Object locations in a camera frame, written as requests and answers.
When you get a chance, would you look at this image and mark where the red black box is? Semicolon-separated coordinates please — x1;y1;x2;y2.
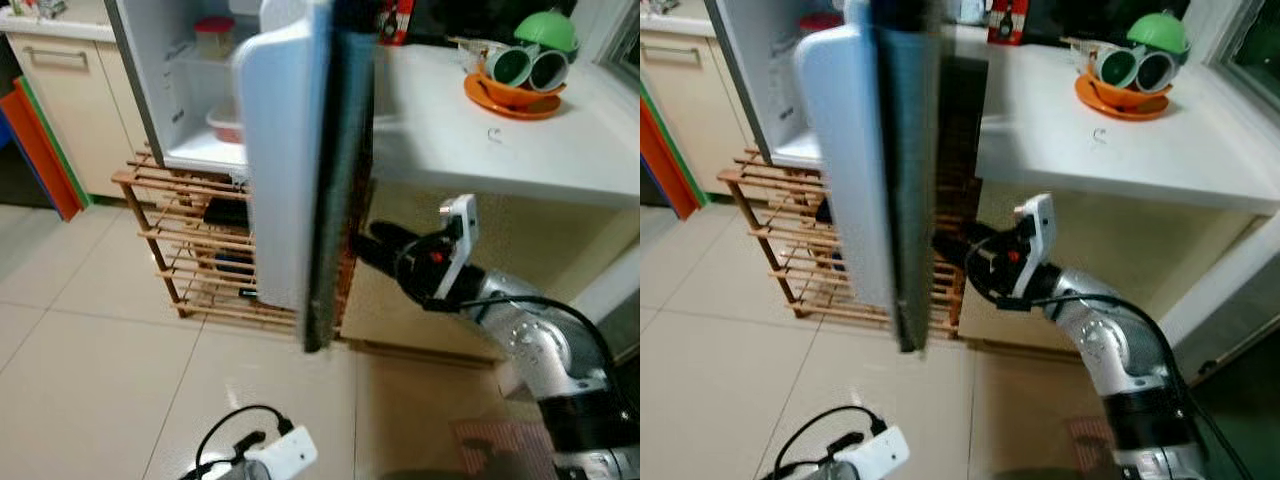
378;0;414;47
987;0;1029;46

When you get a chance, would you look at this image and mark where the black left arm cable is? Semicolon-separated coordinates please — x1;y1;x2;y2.
193;404;297;480
775;404;886;480

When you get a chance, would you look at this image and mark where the grey fridge door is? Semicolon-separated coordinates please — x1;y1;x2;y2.
795;0;986;353
232;0;379;353

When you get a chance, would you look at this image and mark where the green white cup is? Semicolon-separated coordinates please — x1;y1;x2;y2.
528;48;571;93
485;45;534;89
1095;45;1141;89
1135;50;1179;93

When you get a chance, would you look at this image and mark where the white counter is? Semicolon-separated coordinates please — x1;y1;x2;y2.
370;42;641;211
975;42;1280;213

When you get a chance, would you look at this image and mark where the green glass sliding door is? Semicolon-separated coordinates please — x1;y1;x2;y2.
1215;0;1280;116
605;10;641;86

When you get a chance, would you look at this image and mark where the grey fridge body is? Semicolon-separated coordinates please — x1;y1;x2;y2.
705;0;871;171
105;0;301;183

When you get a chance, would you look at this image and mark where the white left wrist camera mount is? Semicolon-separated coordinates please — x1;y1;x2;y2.
240;425;319;480
835;425;911;480

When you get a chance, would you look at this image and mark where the wooden slatted rack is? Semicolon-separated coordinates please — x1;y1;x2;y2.
718;148;966;331
112;148;356;329

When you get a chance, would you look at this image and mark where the orange board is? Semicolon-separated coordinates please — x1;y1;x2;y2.
0;82;81;222
640;95;701;221

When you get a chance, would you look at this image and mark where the green plastic bowl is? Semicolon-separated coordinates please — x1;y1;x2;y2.
513;10;580;56
1127;10;1191;56

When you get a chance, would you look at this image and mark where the metal cabinet handle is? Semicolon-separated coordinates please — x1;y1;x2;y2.
24;45;91;70

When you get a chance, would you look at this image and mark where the orange plastic bowl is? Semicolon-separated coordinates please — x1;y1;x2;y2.
463;70;568;121
1075;72;1173;121

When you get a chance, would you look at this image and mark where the clear plastic food container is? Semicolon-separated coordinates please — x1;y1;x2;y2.
206;100;247;145

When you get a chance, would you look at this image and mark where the beige kitchen cabinet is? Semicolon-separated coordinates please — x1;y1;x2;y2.
3;20;141;198
640;15;761;196

